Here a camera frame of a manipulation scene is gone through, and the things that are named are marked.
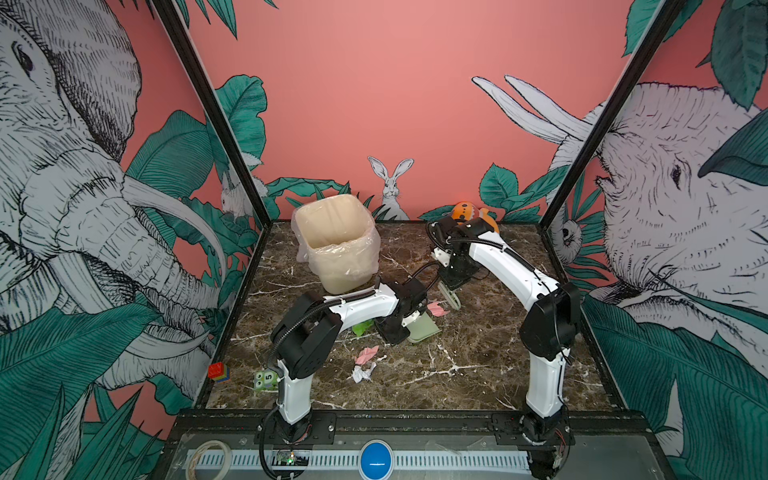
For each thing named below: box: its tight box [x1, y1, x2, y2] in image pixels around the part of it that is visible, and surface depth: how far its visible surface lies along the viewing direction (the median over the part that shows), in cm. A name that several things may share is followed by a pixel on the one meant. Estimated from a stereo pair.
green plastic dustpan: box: [406, 311, 442, 343], surface depth 92 cm
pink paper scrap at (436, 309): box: [427, 302, 450, 317], surface depth 97 cm
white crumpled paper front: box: [352, 362, 377, 384], surface depth 83 cm
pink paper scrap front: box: [355, 345, 380, 365], surface depth 87 cm
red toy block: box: [207, 362, 231, 384], surface depth 80 cm
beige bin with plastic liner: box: [291, 194, 382, 295], surface depth 91 cm
